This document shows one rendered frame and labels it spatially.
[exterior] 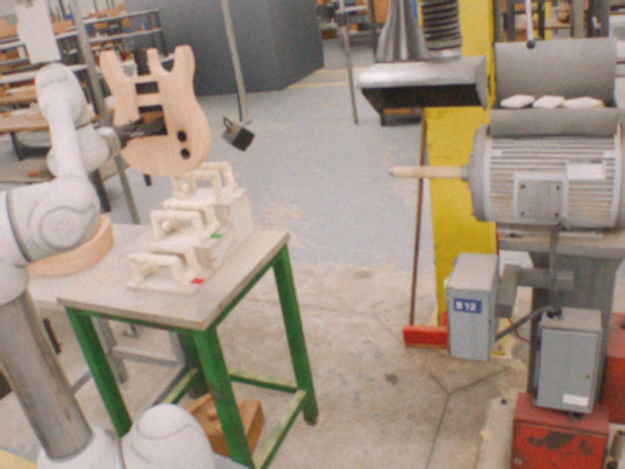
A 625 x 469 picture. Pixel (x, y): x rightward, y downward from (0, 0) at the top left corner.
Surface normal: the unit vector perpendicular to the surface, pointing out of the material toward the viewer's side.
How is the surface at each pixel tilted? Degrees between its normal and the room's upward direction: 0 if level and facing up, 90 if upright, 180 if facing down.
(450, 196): 90
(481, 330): 90
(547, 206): 90
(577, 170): 62
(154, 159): 86
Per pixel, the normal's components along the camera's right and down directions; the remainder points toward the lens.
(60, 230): 0.48, 0.25
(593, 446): -0.40, 0.44
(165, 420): -0.06, -0.92
